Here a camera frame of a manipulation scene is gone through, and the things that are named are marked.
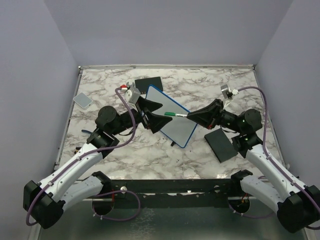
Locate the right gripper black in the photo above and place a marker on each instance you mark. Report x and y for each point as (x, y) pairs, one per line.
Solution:
(209, 115)

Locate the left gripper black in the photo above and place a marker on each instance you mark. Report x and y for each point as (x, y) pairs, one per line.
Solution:
(155, 121)

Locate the white marker pen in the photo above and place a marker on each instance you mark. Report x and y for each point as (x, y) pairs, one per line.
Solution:
(181, 115)

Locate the blue framed whiteboard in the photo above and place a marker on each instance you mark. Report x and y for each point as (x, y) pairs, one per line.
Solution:
(180, 129)

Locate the green marker cap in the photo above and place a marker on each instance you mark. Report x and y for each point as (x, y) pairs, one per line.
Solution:
(170, 114)

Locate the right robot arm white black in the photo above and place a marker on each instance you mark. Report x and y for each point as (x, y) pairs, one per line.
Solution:
(295, 204)

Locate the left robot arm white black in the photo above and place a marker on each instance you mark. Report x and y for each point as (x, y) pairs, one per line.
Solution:
(46, 201)

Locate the black rectangular block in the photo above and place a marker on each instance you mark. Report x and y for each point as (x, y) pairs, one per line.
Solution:
(220, 145)

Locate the small white square device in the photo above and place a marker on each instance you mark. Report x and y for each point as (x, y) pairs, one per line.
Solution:
(82, 100)

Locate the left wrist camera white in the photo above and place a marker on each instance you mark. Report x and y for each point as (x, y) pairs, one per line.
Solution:
(131, 93)

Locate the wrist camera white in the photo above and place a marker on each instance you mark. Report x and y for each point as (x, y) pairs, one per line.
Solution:
(228, 93)
(131, 93)

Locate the black network switch box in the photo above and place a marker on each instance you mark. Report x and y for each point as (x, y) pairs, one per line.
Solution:
(143, 84)

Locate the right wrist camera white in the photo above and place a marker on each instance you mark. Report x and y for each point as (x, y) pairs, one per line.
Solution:
(228, 93)

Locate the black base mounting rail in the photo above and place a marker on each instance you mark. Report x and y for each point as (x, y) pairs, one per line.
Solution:
(182, 193)

